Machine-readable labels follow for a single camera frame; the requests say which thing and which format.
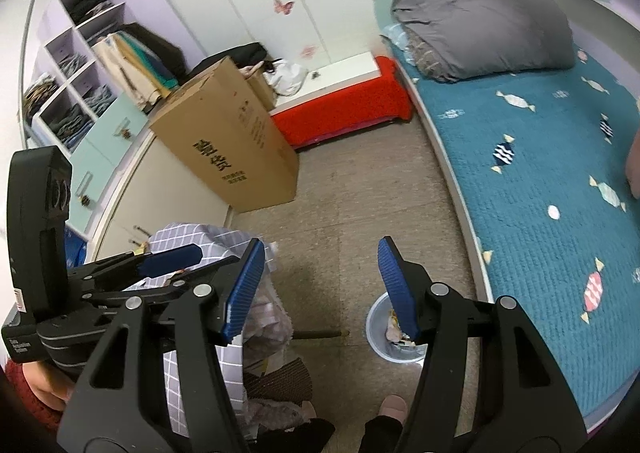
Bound white low cabinet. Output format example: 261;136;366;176
87;134;230;261

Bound person's left hand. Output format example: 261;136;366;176
22;361;75;412

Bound black clothes pile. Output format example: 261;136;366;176
189;42;269;78

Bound cream hanging sweater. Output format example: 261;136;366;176
625;129;640;199

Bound large cardboard box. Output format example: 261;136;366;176
150;57;299;212

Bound teal candy-print mattress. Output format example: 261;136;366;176
392;28;639;428

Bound red covered low bench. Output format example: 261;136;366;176
272;56;413;150

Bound white plastic bag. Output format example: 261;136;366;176
264;58;308;96

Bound grey checked tablecloth table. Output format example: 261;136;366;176
125;223;268;452

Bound pink slipper foot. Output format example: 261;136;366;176
378;395;409;424

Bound hanging jackets row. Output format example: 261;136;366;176
91;23;188;114

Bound lilac stair shelf unit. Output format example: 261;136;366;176
21;0;204;239

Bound light blue plastic bucket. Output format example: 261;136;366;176
364;294;426;365

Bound grey folded duvet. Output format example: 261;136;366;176
393;0;575;83

